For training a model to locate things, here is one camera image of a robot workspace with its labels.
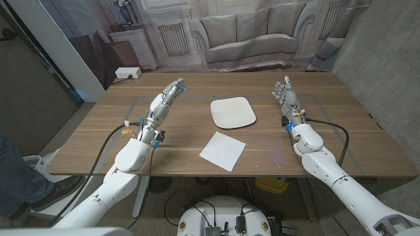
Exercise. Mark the black round floor object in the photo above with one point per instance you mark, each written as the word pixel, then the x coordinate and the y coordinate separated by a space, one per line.
pixel 159 185

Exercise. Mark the white plastic base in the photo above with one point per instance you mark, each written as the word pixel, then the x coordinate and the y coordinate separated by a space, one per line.
pixel 36 162

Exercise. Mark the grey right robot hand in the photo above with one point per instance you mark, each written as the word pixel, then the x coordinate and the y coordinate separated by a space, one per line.
pixel 291 101

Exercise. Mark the printed living room backdrop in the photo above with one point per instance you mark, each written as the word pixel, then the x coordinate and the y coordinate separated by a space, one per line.
pixel 249 39

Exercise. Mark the white square paper plate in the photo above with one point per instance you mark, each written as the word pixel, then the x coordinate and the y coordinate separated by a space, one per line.
pixel 233 112

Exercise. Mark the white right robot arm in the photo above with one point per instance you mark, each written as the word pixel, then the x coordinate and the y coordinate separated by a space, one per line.
pixel 348 187

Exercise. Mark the person's leg in jeans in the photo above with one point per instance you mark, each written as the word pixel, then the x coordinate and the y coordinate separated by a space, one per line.
pixel 16 177

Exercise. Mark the person's dark shoe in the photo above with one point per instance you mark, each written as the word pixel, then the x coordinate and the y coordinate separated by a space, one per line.
pixel 55 193

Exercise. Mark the grey table leg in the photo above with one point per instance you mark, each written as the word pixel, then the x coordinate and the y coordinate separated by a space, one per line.
pixel 306 200

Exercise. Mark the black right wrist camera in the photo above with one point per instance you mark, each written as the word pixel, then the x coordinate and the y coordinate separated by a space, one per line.
pixel 285 121

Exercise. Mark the white power strip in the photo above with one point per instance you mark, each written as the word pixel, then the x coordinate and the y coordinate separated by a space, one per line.
pixel 128 72

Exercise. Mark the white paper towel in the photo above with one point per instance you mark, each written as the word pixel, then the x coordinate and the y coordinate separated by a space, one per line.
pixel 223 150

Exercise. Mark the yellow object under table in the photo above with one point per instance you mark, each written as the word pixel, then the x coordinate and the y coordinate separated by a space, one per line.
pixel 272 185

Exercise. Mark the grey box on floor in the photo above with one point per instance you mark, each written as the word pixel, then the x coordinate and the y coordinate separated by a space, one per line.
pixel 287 227

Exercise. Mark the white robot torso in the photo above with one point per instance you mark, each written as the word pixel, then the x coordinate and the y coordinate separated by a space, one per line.
pixel 223 213

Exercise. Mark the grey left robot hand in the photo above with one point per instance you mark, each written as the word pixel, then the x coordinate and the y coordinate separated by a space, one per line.
pixel 160 106

